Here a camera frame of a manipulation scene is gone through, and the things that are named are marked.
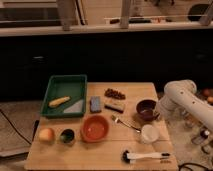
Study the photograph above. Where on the green plastic tray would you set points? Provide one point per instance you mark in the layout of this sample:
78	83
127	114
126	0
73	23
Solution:
74	86

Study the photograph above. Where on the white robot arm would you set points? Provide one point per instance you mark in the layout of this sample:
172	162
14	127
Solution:
182	94

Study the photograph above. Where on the orange bowl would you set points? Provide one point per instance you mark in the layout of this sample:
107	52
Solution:
94	129

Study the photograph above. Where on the metal fork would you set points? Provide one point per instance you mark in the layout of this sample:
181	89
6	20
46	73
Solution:
117	120

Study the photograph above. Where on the bunch of dark grapes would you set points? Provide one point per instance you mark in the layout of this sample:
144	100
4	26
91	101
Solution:
114	94

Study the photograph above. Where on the wooden table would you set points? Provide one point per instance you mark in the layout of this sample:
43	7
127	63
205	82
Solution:
105	155

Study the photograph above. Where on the blue sponge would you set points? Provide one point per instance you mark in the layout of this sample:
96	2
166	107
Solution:
95	104

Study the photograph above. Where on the yellow corn cob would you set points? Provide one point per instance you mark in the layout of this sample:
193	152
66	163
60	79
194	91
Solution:
56	102

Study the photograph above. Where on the grey triangular cloth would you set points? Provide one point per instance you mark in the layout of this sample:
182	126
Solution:
75	108

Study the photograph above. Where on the dark brown bowl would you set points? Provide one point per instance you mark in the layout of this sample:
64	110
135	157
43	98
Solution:
146	110

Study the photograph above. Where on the white dish brush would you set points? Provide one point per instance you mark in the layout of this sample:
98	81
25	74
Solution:
127	156

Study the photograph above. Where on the apple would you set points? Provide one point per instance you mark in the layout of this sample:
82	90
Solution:
47	135

